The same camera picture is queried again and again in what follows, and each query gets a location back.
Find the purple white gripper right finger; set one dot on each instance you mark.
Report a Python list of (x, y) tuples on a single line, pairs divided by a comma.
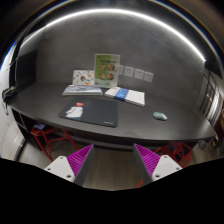
[(152, 166)]

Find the red stool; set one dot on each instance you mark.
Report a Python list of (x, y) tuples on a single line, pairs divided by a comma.
[(179, 152), (43, 137)]

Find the black mouse pad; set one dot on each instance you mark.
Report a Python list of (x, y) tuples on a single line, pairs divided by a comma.
[(92, 111)]

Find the light green computer mouse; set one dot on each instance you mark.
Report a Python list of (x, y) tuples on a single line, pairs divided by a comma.
[(160, 116)]

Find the red stool right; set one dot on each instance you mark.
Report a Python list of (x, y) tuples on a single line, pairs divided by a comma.
[(179, 152)]

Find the red stool left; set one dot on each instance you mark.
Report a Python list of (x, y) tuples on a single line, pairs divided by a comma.
[(43, 137)]

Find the green standing sign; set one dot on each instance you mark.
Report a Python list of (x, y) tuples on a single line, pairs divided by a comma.
[(106, 68)]

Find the grey magazine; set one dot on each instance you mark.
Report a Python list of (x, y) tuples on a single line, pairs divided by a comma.
[(81, 90)]

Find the white wall socket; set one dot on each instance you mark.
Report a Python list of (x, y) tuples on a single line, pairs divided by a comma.
[(128, 71), (121, 69), (148, 77), (139, 74)]

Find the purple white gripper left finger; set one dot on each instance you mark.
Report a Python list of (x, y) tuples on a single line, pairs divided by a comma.
[(74, 167)]

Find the white sticker card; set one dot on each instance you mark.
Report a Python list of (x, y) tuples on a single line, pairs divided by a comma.
[(83, 77)]

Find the white book blue band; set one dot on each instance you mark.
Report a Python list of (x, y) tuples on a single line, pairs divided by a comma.
[(127, 95)]

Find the curved led light strip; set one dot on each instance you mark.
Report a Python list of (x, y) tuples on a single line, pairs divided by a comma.
[(120, 12)]

